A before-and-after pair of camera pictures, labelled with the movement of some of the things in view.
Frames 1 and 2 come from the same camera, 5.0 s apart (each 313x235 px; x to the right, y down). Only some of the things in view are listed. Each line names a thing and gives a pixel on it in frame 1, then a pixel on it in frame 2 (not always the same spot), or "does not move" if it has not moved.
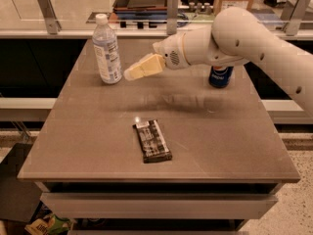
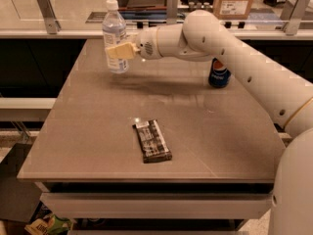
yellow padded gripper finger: [148, 67] -> [123, 51]
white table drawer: [158, 206] does not move
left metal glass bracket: [48, 11] does not move
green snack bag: [50, 224] does not move
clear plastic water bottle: [107, 51] -> [113, 33]
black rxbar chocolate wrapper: [153, 145] does not move
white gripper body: [170, 54] -> [147, 43]
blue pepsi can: [219, 78] does not move
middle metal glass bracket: [172, 12] does not move
